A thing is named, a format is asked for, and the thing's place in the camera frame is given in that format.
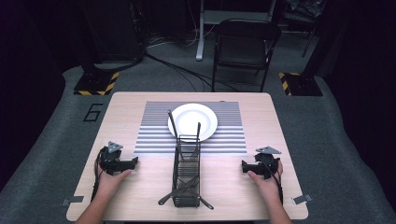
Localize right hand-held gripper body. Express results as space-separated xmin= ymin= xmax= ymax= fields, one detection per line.
xmin=253 ymin=146 xmax=281 ymax=180

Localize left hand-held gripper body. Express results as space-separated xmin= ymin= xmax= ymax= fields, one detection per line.
xmin=99 ymin=141 xmax=126 ymax=175

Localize black wire mesh cutlery holder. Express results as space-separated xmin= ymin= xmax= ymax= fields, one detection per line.
xmin=171 ymin=134 xmax=202 ymax=209

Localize matte silver fork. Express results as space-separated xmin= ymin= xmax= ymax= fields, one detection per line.
xmin=190 ymin=121 xmax=202 ymax=158

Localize person's left hand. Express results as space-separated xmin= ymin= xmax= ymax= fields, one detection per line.
xmin=97 ymin=168 xmax=133 ymax=196

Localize person's right hand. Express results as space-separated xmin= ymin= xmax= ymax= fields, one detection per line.
xmin=247 ymin=159 xmax=284 ymax=200

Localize striped woven placemat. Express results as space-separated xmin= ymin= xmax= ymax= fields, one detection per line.
xmin=134 ymin=101 xmax=248 ymax=156

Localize black tape floor number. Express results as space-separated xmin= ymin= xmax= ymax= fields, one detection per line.
xmin=82 ymin=103 xmax=104 ymax=123

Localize grey tape strip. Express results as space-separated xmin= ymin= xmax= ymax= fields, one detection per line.
xmin=61 ymin=195 xmax=85 ymax=207
xmin=291 ymin=193 xmax=314 ymax=205

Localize long dark metal utensil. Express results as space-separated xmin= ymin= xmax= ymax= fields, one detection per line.
xmin=167 ymin=108 xmax=182 ymax=155

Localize white plate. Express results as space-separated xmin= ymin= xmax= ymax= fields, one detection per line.
xmin=167 ymin=103 xmax=219 ymax=143

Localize black hazard-striped stand base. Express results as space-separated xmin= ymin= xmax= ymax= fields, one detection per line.
xmin=73 ymin=70 xmax=120 ymax=97
xmin=278 ymin=71 xmax=324 ymax=97

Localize black folding chair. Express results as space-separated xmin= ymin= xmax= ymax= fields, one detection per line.
xmin=211 ymin=18 xmax=282 ymax=93

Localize black equipment cabinet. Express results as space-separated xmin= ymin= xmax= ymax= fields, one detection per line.
xmin=78 ymin=0 xmax=148 ymax=64

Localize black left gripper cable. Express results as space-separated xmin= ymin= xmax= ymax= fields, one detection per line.
xmin=91 ymin=147 xmax=108 ymax=202

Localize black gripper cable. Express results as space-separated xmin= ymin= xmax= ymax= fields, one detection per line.
xmin=261 ymin=158 xmax=285 ymax=205
xmin=91 ymin=147 xmax=108 ymax=202

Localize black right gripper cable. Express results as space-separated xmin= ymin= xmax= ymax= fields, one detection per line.
xmin=261 ymin=158 xmax=285 ymax=205

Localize black floor cables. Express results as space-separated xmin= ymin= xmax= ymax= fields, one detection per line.
xmin=92 ymin=31 xmax=241 ymax=93

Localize white metal desk frame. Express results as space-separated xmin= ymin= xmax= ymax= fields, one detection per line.
xmin=195 ymin=0 xmax=278 ymax=62

